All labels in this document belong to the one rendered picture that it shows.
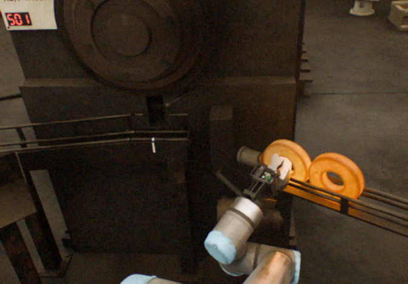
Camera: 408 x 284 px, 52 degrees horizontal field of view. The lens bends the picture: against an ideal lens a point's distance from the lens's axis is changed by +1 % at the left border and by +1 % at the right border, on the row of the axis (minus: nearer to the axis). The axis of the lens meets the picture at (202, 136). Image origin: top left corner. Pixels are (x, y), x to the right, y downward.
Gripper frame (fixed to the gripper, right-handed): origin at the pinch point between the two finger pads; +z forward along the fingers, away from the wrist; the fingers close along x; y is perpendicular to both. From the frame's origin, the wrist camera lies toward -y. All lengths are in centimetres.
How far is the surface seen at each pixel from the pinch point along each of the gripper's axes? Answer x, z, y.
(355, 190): -21.8, -1.4, 0.7
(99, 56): 46, -16, 40
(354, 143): 20, 93, -106
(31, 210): 58, -57, 6
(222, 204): 16.6, -17.3, -14.8
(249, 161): 12.3, -3.9, -3.9
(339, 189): -17.2, -1.2, -2.4
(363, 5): 109, 310, -168
